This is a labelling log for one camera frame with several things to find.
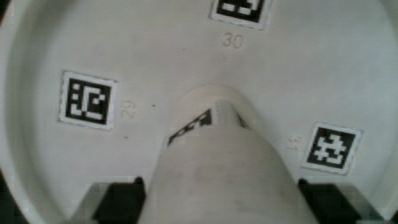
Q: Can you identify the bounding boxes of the white round table top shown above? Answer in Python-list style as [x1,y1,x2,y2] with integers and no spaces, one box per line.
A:
[0,0,398,224]

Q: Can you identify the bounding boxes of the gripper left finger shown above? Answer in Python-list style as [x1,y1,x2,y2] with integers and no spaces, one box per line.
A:
[70,177,147,224]

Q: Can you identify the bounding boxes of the white cylindrical table leg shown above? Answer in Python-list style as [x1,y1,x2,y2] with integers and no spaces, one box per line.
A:
[138,100,321,224]

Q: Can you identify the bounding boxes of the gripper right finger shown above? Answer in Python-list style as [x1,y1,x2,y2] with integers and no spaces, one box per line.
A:
[298,179,385,224]

